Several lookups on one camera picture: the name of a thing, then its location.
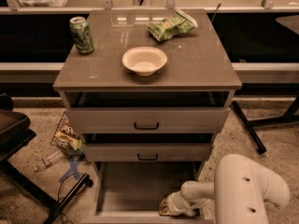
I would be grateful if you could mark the white paper bowl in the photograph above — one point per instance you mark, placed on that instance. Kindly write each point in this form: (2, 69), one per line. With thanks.
(144, 61)

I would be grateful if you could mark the red snack bag on floor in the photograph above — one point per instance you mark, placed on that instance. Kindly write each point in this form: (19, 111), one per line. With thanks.
(66, 139)

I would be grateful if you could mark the blue tape cross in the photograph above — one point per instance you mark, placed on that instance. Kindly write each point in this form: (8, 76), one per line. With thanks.
(74, 162)

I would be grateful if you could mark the black chair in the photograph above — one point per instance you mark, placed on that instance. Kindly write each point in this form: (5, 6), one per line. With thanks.
(15, 134)

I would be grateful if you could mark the green chip bag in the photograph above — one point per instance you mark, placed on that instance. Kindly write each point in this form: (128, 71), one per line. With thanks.
(180, 23)

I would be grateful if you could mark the clear plastic bottle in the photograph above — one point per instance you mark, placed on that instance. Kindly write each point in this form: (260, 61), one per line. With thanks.
(48, 161)

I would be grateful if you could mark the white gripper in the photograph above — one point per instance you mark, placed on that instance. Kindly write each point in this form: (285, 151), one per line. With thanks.
(179, 202)

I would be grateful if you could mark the black stand leg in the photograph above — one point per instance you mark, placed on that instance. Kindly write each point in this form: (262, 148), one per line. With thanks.
(62, 202)
(290, 116)

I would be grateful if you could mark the grey drawer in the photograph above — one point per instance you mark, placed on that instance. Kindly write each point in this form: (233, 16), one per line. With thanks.
(147, 152)
(130, 192)
(147, 120)

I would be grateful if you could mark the black stand leg right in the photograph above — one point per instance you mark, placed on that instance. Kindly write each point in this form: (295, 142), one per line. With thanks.
(290, 116)

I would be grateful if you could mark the grey drawer cabinet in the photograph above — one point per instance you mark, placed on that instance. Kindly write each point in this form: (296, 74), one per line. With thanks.
(198, 73)

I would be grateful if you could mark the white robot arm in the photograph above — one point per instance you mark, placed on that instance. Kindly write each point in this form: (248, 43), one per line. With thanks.
(240, 189)

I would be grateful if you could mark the green soda can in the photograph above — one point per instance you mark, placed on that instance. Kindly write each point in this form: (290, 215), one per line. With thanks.
(80, 31)

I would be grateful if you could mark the black stand leg left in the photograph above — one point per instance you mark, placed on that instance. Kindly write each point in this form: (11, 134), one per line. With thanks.
(62, 202)

